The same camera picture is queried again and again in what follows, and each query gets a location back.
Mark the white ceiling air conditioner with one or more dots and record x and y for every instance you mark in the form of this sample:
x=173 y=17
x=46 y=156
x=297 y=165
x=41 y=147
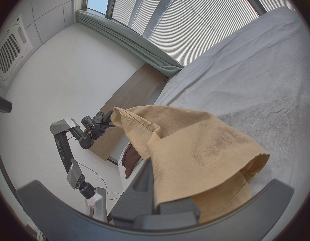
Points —
x=11 y=51

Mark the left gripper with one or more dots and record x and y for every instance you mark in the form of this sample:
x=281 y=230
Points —
x=99 y=125

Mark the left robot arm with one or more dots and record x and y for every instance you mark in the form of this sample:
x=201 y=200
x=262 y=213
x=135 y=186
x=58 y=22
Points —
x=63 y=124

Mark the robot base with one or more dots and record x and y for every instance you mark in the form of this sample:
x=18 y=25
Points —
x=94 y=204

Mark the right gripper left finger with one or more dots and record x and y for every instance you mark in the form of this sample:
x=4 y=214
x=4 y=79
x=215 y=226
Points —
x=142 y=202

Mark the tan shorts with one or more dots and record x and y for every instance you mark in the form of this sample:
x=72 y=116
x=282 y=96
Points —
x=195 y=139

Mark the window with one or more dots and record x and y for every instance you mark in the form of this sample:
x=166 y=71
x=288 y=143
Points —
x=195 y=21

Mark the bed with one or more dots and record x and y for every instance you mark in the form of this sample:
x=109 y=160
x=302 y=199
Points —
x=245 y=71

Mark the brown garment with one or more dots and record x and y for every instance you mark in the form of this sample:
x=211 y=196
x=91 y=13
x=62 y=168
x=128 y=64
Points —
x=131 y=159

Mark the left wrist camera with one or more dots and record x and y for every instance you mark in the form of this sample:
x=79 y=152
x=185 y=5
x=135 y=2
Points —
x=87 y=121

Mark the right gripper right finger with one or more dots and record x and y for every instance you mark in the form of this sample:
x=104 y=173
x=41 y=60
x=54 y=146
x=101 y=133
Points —
x=180 y=207

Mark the blue-green curtain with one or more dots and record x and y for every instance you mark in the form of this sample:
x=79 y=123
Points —
x=145 y=51

